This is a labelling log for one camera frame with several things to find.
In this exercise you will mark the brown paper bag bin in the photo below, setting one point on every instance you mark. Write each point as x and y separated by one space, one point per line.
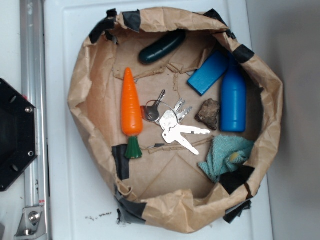
165 187

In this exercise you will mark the light blue terry cloth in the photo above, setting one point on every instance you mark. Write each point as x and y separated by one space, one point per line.
226 155

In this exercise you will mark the orange toy carrot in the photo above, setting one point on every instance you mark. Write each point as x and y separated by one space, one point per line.
131 115

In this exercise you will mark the brown rock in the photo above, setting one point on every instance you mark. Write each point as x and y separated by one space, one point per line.
208 114

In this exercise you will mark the black hexagonal base plate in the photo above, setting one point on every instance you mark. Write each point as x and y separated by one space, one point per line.
17 135

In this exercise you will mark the blue plastic bottle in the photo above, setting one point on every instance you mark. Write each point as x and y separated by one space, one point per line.
233 99

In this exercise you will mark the silver key bunch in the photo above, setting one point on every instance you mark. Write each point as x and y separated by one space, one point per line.
169 119

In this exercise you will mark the dark green toy cucumber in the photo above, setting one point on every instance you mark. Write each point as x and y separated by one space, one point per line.
162 47

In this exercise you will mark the metal corner bracket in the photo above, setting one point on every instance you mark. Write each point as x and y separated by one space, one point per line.
32 224

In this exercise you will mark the aluminium rail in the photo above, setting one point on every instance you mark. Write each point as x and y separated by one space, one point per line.
36 176

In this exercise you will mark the blue wooden block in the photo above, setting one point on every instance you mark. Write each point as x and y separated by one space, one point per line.
209 73

